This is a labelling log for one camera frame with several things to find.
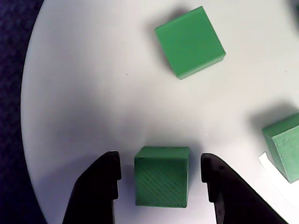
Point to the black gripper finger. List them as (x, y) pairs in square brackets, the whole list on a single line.
[(231, 198), (93, 193)]

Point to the green plastic cube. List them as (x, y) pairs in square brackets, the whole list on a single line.
[(161, 182), (285, 151), (189, 44)]

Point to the white round plate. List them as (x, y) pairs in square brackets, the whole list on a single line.
[(93, 93)]

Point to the blue woven tablecloth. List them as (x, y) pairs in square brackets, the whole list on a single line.
[(9, 93)]

